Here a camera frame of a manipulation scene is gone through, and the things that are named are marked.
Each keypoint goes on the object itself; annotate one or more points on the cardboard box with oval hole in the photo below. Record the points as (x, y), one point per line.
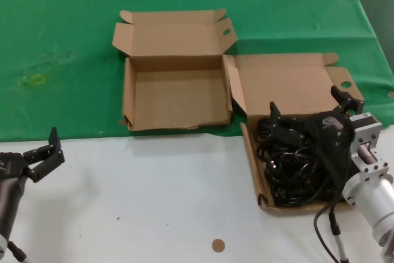
(178, 99)

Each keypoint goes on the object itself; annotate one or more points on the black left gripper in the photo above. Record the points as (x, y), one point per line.
(12, 166)

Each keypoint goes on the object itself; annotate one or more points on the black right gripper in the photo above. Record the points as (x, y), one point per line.
(334, 143)

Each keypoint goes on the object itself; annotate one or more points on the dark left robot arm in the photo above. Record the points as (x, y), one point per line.
(7, 207)

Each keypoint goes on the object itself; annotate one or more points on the green tablecloth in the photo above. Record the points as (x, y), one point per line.
(61, 29)

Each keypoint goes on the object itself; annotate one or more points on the round brown sticker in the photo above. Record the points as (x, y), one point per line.
(218, 245)

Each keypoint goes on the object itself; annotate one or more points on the cardboard box with round hole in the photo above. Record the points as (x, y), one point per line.
(286, 84)

